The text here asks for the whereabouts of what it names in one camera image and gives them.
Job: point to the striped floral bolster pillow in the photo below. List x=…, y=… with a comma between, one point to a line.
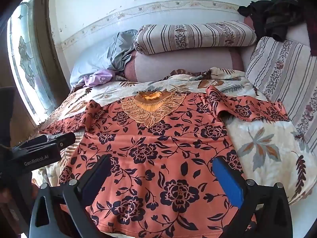
x=198, y=36

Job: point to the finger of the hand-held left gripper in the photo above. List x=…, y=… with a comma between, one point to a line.
x=34, y=140
x=62, y=138

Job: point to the pile of dark clothes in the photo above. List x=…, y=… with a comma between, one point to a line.
x=275, y=17

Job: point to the pink upholstered backrest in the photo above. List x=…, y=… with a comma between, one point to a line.
x=178, y=64

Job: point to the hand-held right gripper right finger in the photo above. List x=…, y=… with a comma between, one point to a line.
x=227, y=181

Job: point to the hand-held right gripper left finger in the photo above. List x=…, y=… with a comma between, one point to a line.
x=95, y=178

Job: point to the stained glass window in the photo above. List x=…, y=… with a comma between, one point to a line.
x=27, y=62

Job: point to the orange floral blouse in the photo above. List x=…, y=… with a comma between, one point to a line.
x=158, y=153

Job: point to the purple floral cloth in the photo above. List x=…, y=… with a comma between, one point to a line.
x=99, y=78

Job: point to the grey-blue pillow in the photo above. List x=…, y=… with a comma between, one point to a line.
x=96, y=57

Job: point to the striped floral square cushion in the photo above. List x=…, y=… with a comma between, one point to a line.
x=284, y=74

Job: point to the cream leaf-print blanket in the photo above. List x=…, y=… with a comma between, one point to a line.
x=262, y=138

